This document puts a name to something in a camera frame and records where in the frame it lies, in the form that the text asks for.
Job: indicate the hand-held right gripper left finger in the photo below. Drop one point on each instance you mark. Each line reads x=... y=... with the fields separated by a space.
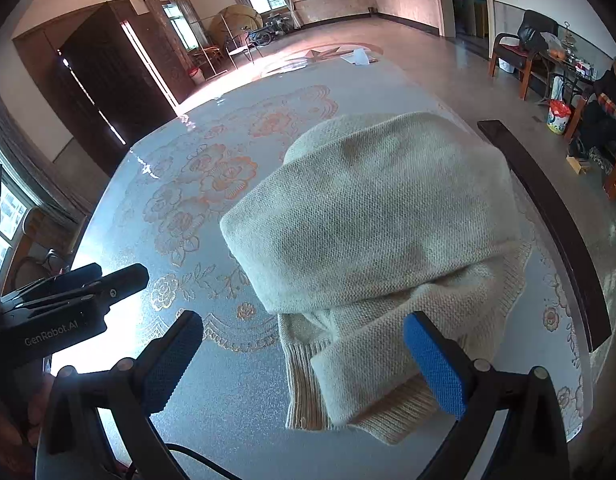
x=171 y=367

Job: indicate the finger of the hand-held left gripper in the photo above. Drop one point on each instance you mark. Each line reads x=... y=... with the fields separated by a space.
x=77 y=275
x=127 y=280

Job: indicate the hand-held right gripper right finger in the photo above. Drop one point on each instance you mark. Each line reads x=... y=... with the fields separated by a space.
x=433 y=365

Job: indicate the cream knitted sweater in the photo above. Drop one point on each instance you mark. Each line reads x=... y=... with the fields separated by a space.
x=378 y=210

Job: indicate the wooden armchair with dark clothes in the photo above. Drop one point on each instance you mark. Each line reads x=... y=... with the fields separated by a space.
x=603 y=120

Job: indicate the brown wooden chair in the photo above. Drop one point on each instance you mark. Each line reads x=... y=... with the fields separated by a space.
x=32 y=232

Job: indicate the floral plastic tablecloth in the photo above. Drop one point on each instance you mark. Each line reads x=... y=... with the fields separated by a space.
x=227 y=410

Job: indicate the large bright window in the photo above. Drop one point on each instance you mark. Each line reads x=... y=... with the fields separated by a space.
x=10 y=215

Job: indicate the grey curtain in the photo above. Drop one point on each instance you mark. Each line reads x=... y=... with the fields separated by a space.
x=32 y=160

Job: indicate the dark wooden chair back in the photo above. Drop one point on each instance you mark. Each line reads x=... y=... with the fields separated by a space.
x=563 y=240

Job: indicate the dark wooden double door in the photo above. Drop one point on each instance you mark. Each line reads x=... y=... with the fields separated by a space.
x=102 y=85

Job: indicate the red and white bucket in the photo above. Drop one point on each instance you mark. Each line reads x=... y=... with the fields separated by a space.
x=196 y=75

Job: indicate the small wooden chair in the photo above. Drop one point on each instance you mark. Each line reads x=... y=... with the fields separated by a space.
x=207 y=57

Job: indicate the barred window beside door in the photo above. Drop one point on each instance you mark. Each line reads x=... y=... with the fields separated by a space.
x=175 y=22

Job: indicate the colourful plastic bag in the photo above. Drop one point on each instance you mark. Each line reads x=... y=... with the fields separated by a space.
x=559 y=117

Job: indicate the large beige umbrella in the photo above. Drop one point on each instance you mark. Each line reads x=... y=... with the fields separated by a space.
x=235 y=20

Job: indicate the parked bicycle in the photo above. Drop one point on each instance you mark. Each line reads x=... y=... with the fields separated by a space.
x=270 y=30

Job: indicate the white paper sheet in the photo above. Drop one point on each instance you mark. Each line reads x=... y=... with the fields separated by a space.
x=358 y=56

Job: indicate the wooden armchair with black jacket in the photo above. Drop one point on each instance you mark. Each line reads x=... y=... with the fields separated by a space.
x=530 y=35

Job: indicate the metal frame chair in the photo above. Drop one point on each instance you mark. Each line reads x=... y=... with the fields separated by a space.
x=240 y=50

